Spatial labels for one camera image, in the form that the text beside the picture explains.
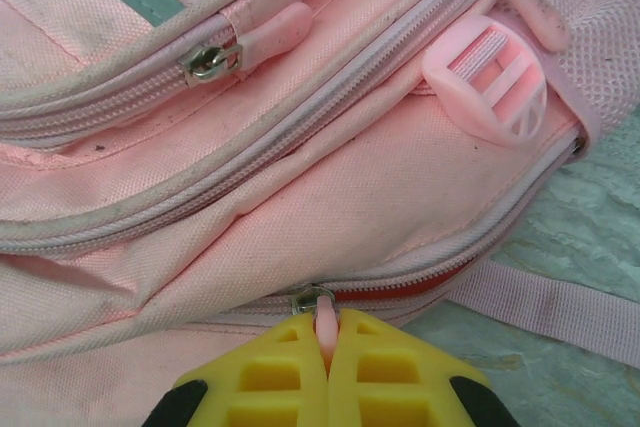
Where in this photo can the pink backpack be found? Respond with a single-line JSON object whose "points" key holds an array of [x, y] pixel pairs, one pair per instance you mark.
{"points": [[250, 147]]}

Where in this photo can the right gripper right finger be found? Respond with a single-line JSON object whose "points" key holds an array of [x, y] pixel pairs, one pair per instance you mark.
{"points": [[395, 377]]}

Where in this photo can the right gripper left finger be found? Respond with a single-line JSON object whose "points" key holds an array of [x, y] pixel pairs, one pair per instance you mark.
{"points": [[280, 377]]}

